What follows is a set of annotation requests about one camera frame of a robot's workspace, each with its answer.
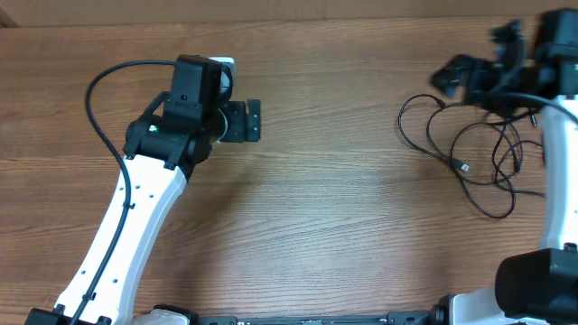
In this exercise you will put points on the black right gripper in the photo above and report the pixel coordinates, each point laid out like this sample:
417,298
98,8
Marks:
480,69

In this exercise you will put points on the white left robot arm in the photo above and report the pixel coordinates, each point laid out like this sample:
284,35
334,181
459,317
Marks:
176,132

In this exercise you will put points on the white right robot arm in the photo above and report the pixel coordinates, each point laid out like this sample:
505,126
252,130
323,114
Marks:
539,287

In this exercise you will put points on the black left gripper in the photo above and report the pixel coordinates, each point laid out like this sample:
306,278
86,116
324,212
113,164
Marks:
239,131

